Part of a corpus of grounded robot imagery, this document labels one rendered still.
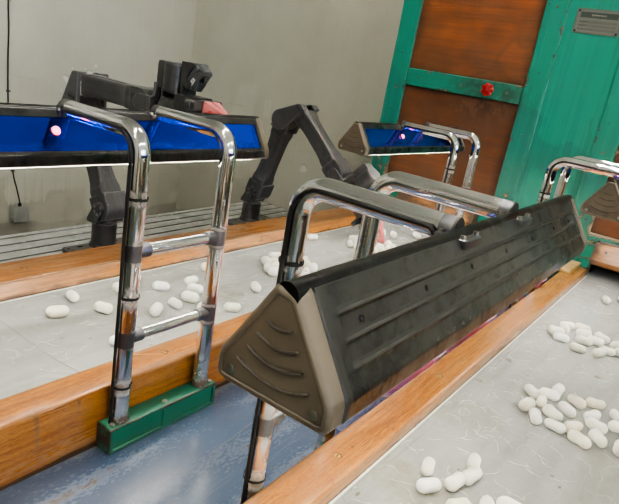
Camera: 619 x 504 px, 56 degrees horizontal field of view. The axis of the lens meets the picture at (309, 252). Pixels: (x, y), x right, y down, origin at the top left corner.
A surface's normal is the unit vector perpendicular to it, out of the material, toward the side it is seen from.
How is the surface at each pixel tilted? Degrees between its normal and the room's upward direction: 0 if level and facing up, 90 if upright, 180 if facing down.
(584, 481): 0
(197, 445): 0
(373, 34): 90
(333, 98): 90
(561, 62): 90
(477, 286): 58
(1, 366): 0
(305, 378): 89
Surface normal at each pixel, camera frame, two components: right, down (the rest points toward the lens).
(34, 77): 0.81, 0.30
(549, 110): -0.58, 0.15
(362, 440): 0.17, -0.94
